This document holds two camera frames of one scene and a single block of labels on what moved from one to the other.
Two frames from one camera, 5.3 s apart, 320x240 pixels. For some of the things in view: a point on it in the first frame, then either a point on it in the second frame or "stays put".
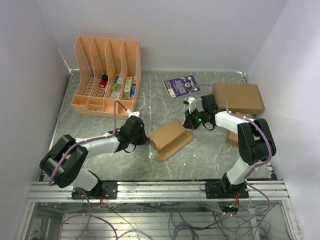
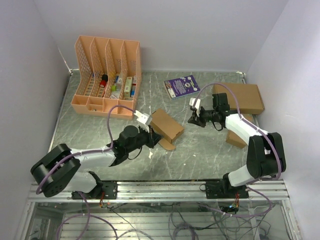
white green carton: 128,87 stays put
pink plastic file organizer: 110,70 stays put
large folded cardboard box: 241,98 stays put
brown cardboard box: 169,139 -> 168,127
